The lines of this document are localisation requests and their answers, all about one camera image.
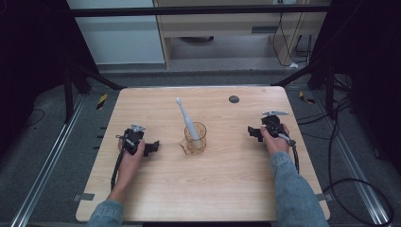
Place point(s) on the amber glass cup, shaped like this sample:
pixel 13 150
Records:
pixel 195 140

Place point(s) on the black horizontal frame bar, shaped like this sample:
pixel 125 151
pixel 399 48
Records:
pixel 189 11

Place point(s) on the dark curtain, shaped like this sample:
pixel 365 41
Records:
pixel 31 56
pixel 372 63

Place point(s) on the black metal stand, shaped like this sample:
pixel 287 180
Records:
pixel 329 91
pixel 68 94

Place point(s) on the aluminium floor rail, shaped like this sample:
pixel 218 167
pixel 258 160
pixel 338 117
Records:
pixel 47 170
pixel 353 167

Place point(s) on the yellow black tape strip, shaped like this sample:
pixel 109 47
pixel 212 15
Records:
pixel 101 101
pixel 306 98

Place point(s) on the person's left hand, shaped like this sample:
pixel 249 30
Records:
pixel 128 168

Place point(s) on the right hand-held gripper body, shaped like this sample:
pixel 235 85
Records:
pixel 272 124

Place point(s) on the grey table bracket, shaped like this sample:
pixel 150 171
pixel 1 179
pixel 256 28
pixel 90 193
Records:
pixel 83 197
pixel 326 197

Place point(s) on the person's right hand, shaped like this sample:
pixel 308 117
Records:
pixel 276 145

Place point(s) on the light wooden desk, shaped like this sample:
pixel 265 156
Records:
pixel 220 26

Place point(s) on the grey round table grommet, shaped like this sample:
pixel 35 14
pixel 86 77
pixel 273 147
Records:
pixel 234 99

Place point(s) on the white cabinet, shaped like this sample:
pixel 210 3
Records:
pixel 123 38

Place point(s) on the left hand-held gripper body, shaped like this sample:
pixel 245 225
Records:
pixel 134 138

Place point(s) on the white electric toothbrush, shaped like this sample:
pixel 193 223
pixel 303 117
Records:
pixel 187 118

